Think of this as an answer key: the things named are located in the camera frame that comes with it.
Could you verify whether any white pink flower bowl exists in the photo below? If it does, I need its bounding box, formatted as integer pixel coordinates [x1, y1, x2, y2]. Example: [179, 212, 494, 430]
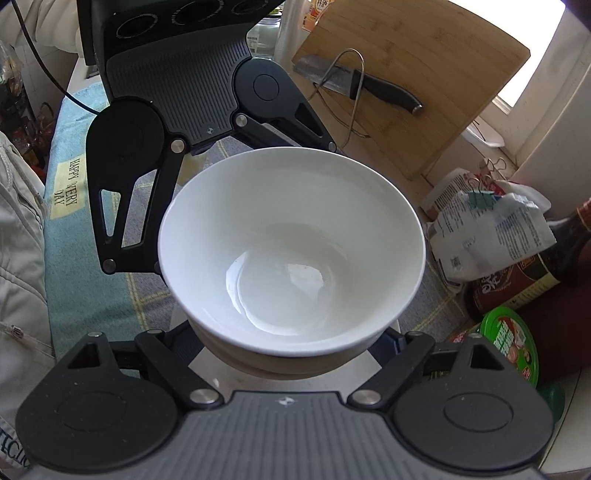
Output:
[189, 318, 400, 381]
[157, 147, 426, 357]

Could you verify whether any steel wire rack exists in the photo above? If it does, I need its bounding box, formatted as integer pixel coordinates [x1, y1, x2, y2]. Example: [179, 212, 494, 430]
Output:
[307, 48, 370, 153]

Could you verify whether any clear cling film roll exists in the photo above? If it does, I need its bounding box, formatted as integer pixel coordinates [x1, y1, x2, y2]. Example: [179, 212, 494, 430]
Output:
[274, 0, 301, 63]

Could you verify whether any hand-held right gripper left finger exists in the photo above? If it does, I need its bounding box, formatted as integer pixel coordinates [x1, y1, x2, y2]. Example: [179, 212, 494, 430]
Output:
[67, 323, 226, 411]

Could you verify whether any window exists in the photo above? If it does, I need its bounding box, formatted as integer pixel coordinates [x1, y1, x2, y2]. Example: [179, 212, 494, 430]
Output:
[448, 0, 571, 109]

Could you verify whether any white orange packet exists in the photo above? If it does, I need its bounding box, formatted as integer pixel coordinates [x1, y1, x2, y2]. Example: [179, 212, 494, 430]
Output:
[420, 167, 490, 222]

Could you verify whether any dark soy sauce bottle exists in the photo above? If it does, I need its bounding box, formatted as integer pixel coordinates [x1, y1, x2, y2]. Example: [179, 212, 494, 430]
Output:
[464, 196, 591, 324]

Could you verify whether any small green container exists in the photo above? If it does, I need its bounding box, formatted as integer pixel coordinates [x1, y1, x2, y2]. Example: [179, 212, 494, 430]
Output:
[538, 383, 566, 422]

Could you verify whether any green lid sauce jar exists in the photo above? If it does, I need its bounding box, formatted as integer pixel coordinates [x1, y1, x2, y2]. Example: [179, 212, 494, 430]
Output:
[450, 307, 540, 388]

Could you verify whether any orange cooking wine jug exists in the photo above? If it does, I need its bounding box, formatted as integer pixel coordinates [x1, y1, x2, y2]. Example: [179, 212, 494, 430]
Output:
[300, 0, 333, 33]

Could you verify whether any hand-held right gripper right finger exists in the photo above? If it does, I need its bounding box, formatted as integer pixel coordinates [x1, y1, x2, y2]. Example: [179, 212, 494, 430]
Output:
[347, 330, 506, 411]

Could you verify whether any black handled kitchen knife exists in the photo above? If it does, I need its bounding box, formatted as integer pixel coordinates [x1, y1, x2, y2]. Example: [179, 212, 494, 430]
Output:
[295, 54, 424, 116]

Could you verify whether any black cable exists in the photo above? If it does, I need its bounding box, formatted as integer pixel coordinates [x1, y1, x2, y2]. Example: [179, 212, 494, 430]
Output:
[11, 0, 102, 115]

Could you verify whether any grey blue checked towel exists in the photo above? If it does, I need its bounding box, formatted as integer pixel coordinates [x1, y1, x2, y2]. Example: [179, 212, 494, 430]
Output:
[44, 78, 467, 365]

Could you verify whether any beige jacket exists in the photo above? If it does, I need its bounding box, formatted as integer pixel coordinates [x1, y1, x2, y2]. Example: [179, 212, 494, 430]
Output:
[0, 131, 58, 467]

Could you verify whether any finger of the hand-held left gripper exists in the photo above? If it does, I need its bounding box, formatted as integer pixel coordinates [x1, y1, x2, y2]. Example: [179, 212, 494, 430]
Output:
[233, 88, 345, 156]
[88, 134, 185, 276]

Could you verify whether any teal binder clip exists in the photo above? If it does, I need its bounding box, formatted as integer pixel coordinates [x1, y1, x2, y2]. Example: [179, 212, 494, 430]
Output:
[464, 190, 504, 208]

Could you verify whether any wire handled binder clip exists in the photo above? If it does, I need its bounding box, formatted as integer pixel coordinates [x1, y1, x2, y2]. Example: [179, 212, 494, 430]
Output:
[480, 157, 513, 190]

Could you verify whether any glass jar yellow green lid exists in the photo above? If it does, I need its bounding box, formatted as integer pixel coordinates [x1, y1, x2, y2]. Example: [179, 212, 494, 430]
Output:
[247, 18, 280, 58]

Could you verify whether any white fruit print plate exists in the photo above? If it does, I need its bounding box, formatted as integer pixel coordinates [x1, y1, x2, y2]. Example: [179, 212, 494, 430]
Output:
[187, 332, 402, 398]

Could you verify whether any bamboo cutting board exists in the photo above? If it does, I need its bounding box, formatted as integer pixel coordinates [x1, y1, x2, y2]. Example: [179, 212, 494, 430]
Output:
[292, 0, 531, 181]

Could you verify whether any white printed bag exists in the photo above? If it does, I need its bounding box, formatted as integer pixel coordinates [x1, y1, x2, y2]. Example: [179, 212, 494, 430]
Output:
[427, 191, 557, 284]

